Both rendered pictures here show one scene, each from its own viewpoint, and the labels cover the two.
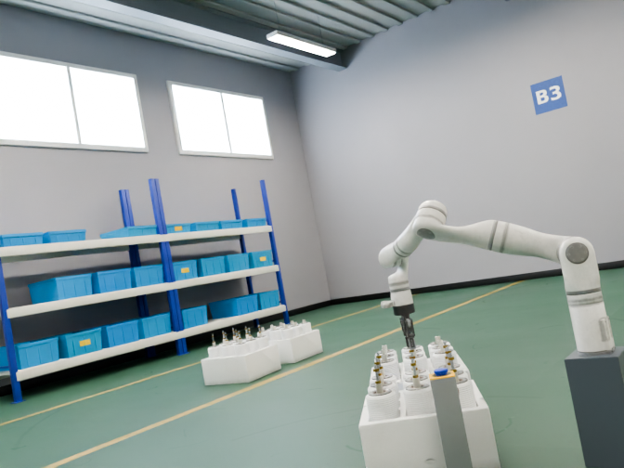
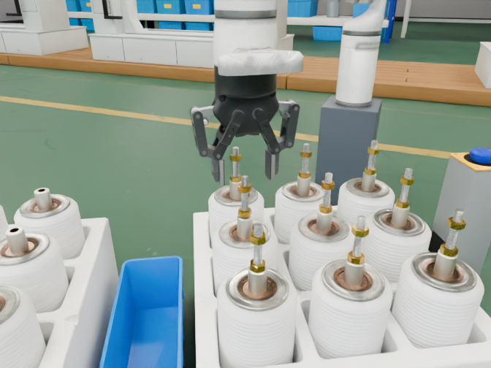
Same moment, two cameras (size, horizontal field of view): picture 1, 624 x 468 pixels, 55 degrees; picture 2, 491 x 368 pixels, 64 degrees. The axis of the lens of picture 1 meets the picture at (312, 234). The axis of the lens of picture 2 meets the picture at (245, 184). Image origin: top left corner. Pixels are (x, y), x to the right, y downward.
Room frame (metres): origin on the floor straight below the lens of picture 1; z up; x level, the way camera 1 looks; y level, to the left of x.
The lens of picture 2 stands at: (2.26, 0.20, 0.57)
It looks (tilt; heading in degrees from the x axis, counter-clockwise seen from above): 26 degrees down; 255
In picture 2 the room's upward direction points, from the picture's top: straight up
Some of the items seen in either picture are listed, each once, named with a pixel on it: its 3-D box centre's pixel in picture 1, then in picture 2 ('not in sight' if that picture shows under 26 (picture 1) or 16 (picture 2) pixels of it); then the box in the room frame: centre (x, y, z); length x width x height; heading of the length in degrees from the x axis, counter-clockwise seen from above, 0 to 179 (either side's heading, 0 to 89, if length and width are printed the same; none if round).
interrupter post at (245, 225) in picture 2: not in sight; (245, 225); (2.13, -0.27, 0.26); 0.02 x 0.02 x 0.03
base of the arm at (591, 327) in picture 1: (590, 322); (356, 69); (1.71, -0.73, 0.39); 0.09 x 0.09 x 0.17; 53
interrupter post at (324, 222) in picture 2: not in sight; (324, 220); (2.02, -0.26, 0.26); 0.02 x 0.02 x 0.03
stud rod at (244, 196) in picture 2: not in sight; (245, 201); (2.13, -0.27, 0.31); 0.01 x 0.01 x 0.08
